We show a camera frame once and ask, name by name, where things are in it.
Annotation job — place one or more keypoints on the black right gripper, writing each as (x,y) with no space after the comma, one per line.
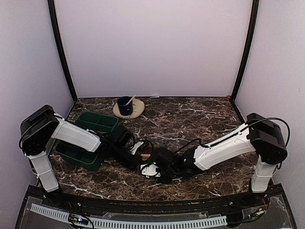
(164,180)

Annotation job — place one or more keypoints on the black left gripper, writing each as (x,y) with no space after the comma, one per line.
(137,160)

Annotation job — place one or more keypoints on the striped brown red sock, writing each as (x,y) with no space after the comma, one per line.
(146,153)

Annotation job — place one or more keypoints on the green plastic divided tray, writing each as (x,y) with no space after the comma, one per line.
(77,155)

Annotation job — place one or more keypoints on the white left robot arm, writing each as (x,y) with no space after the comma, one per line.
(92,132)

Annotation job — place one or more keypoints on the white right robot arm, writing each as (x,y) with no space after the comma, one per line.
(258,134)

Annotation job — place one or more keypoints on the dark blue cup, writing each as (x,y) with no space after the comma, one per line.
(124,108)

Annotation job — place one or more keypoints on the small circuit board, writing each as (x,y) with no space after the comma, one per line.
(77,220)

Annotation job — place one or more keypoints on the white slotted cable duct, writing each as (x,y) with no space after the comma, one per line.
(124,221)

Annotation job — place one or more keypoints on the black front rail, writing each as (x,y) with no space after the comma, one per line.
(97,205)

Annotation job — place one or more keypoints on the black left frame post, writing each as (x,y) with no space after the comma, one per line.
(60,49)

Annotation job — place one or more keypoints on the black frame post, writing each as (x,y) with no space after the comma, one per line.
(246,51)
(60,49)

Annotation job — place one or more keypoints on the black right frame post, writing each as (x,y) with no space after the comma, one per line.
(246,51)

